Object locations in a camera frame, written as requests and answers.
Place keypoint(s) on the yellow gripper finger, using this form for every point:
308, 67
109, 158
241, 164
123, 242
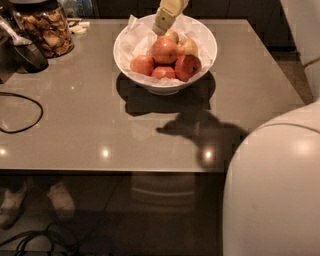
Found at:
166, 15

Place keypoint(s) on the red apple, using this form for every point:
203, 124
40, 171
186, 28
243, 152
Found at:
186, 67
164, 51
161, 72
142, 64

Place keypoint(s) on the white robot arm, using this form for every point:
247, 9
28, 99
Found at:
271, 198

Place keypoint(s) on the yellowish apple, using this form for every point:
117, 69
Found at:
187, 46
172, 35

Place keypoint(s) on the right back yellowish apple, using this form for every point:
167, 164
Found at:
187, 46

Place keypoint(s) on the white ceramic bowl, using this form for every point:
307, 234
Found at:
133, 36

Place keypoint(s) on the small white item behind jar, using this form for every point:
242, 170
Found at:
78, 27

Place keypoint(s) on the glass jar of dried chips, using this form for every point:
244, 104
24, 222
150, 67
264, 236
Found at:
47, 22

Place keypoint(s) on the black round scoop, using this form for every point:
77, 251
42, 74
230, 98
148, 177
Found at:
30, 58

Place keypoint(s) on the black appliance at left edge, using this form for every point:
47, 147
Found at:
8, 64

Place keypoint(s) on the right white shoe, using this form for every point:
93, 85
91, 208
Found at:
62, 201

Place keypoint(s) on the white shoe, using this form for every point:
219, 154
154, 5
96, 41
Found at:
11, 206
62, 201

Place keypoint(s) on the left white shoe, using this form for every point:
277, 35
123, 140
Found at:
11, 206

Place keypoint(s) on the silver spoon handle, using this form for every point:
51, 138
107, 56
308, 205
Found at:
17, 40

